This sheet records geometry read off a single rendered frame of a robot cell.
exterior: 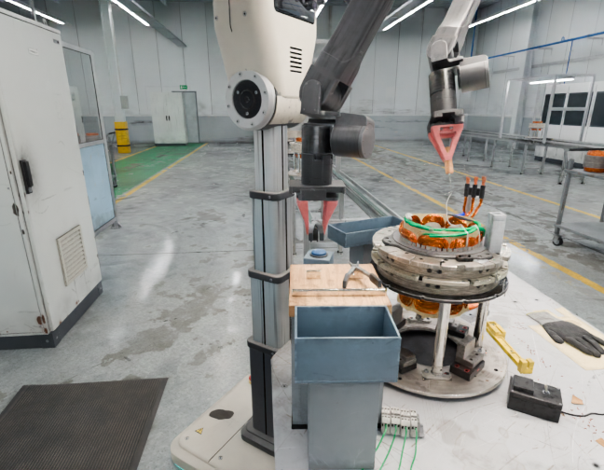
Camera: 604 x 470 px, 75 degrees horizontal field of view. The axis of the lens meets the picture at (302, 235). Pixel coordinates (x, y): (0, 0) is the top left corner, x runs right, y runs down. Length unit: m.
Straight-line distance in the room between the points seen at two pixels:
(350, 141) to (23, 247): 2.28
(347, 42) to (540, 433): 0.84
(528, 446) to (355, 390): 0.40
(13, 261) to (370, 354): 2.37
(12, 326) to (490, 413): 2.62
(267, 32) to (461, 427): 0.98
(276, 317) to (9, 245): 1.84
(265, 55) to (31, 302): 2.19
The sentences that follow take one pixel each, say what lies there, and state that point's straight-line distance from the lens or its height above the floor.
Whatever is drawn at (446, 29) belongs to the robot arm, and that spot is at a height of 1.58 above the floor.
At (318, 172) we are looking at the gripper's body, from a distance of 0.70.
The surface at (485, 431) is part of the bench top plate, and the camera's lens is 0.97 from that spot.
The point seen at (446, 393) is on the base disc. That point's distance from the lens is 1.00.
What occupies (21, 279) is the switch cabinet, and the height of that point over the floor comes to 0.47.
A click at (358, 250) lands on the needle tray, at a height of 0.99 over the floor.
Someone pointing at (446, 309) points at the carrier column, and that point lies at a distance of 0.94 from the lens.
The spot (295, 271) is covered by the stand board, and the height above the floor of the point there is 1.07.
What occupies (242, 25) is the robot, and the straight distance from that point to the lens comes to 1.07.
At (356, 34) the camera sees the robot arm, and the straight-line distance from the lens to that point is 0.70.
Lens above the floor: 1.41
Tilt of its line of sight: 18 degrees down
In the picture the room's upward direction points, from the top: straight up
